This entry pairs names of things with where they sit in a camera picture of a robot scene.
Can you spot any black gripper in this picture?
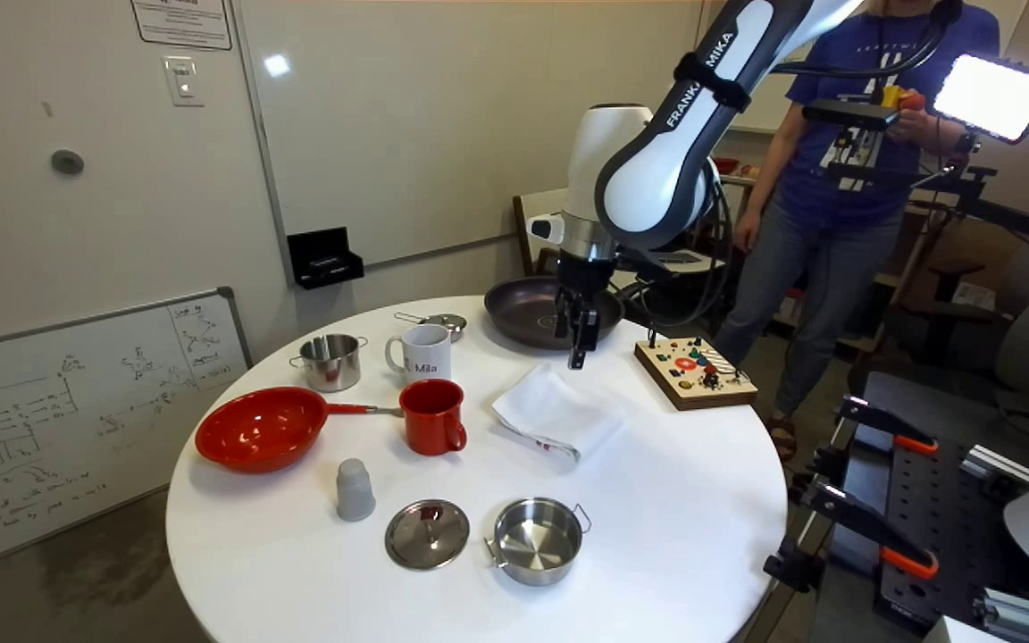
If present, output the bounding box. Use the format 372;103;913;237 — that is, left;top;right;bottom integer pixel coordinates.
553;252;624;372

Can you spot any white towel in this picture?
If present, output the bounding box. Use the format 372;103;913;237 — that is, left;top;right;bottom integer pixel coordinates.
488;359;631;465

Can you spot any dark nonstick frying pan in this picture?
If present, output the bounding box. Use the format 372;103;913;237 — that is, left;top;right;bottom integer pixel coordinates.
483;274;649;354

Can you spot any wooden board with parts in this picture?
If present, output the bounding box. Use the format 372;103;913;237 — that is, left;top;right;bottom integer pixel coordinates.
631;333;762;414

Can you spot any white printed mug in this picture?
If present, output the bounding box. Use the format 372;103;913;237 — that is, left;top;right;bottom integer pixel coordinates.
383;323;456;387

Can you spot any red ceramic mug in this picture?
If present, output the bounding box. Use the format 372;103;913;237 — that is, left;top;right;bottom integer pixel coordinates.
395;378;470;457

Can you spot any small steel saucepan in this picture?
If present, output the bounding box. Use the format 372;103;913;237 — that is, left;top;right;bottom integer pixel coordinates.
290;333;372;398

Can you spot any flat steel lid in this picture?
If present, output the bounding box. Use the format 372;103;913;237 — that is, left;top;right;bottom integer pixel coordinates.
383;497;470;572

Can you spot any person in blue shirt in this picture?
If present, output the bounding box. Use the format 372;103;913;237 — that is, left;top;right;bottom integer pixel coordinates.
715;0;1008;461

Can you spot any red colander bowl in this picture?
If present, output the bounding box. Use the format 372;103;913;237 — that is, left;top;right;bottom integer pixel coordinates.
191;383;332;474

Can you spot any black handheld controller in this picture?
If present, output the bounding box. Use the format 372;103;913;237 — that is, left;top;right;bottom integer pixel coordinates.
805;98;935;136

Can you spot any bright led light panel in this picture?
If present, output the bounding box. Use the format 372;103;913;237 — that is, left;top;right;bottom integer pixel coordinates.
932;52;1029;148

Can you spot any leaning whiteboard with drawings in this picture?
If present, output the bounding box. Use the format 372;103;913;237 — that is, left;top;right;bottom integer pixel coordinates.
0;282;252;583

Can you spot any black cable bundle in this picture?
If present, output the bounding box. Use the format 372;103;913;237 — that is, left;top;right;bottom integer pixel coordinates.
621;176;740;333

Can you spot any small two-handled steel pot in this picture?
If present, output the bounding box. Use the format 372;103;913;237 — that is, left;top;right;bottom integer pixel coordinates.
483;495;596;591

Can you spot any red-handled fork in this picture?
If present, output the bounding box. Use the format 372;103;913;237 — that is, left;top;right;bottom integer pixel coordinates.
325;399;406;420

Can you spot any black wall-mounted holder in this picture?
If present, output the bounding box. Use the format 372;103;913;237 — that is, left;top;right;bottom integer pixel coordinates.
287;226;369;295

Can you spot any black orange-handled clamp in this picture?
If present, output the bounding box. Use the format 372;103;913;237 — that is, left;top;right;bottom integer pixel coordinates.
836;395;942;461
762;474;942;592

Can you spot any white light switch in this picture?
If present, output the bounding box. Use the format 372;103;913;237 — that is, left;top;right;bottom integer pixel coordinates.
159;53;209;112

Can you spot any paper notice on wall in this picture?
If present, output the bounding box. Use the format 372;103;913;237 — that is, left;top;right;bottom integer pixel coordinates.
127;0;235;53

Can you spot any round grey wall knob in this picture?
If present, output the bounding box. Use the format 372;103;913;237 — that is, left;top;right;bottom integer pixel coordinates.
47;148;88;184

